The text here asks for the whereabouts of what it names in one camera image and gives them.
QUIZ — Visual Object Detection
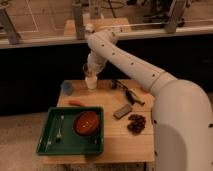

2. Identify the black handled tool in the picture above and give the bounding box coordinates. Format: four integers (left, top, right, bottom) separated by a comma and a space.
111, 79, 145, 106

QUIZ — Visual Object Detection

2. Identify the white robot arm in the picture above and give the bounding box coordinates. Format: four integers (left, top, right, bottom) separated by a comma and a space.
87, 29, 213, 171

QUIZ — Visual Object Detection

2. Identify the metal knife in tray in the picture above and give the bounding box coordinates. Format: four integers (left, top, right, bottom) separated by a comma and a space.
45, 119, 57, 151

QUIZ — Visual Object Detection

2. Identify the grey rectangular block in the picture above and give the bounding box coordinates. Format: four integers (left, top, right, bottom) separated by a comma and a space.
113, 104, 132, 119

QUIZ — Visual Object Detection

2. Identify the red-brown bowl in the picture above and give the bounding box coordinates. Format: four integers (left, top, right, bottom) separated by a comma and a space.
73, 111, 100, 136

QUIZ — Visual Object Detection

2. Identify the orange carrot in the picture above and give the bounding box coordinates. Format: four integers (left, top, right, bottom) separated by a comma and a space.
68, 100, 84, 107

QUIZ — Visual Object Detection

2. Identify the bunch of dark grapes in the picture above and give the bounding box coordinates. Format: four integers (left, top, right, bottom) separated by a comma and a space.
127, 114, 146, 134

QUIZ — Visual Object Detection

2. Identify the green plastic tray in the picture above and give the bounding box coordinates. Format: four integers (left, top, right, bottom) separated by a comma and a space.
37, 106, 104, 156

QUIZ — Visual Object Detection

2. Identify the wooden table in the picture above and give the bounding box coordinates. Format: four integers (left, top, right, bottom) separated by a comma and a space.
43, 80, 154, 164

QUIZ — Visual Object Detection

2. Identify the metal fork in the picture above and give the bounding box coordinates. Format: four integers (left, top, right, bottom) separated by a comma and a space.
56, 115, 64, 143

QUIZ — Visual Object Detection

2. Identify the white plastic cup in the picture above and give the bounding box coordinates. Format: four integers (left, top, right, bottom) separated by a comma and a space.
85, 76, 97, 90

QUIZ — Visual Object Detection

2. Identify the blue plastic cup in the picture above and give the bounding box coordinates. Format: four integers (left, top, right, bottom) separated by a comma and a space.
61, 82, 73, 96

